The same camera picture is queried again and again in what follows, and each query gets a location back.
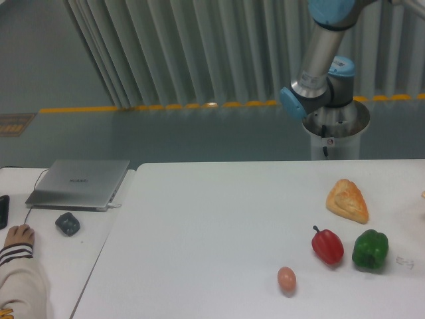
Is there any grey mouse cable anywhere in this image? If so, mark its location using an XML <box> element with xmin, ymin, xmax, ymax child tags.
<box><xmin>0</xmin><ymin>165</ymin><xmax>50</xmax><ymax>227</ymax></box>

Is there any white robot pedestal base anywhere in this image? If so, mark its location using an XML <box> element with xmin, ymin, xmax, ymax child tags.
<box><xmin>302</xmin><ymin>100</ymin><xmax>371</xmax><ymax>160</ymax></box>

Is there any brown egg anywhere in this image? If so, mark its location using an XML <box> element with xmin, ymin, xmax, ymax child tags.
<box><xmin>277</xmin><ymin>266</ymin><xmax>297</xmax><ymax>293</ymax></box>

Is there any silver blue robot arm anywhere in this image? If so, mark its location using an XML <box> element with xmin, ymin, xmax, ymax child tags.
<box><xmin>280</xmin><ymin>1</ymin><xmax>424</xmax><ymax>119</ymax></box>

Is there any red bell pepper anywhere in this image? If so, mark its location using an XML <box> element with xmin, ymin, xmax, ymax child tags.
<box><xmin>311</xmin><ymin>225</ymin><xmax>344</xmax><ymax>265</ymax></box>

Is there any green bell pepper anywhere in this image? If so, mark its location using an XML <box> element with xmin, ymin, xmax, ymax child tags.
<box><xmin>352</xmin><ymin>229</ymin><xmax>389</xmax><ymax>270</ymax></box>

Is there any black phone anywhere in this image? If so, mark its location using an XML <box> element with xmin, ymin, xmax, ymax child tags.
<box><xmin>0</xmin><ymin>195</ymin><xmax>10</xmax><ymax>229</ymax></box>

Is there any white usb plug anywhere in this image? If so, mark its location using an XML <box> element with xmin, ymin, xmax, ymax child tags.
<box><xmin>108</xmin><ymin>203</ymin><xmax>122</xmax><ymax>209</ymax></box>

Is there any white pleated curtain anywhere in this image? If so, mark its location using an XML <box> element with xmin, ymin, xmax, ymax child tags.
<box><xmin>65</xmin><ymin>1</ymin><xmax>424</xmax><ymax>108</ymax></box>

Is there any person's hand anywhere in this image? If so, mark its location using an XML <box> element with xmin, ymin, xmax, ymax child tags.
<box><xmin>4</xmin><ymin>224</ymin><xmax>35</xmax><ymax>247</ymax></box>

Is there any bread loaf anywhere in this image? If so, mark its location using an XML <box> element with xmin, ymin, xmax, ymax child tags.
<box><xmin>325</xmin><ymin>179</ymin><xmax>369</xmax><ymax>224</ymax></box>

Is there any black base cable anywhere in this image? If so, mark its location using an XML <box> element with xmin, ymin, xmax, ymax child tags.
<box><xmin>320</xmin><ymin>124</ymin><xmax>329</xmax><ymax>161</ymax></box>

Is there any cream striped sleeve forearm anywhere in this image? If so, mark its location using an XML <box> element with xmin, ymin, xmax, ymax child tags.
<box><xmin>1</xmin><ymin>243</ymin><xmax>47</xmax><ymax>318</ymax></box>

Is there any silver closed laptop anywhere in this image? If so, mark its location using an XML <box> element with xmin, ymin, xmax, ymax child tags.
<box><xmin>26</xmin><ymin>159</ymin><xmax>130</xmax><ymax>211</ymax></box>

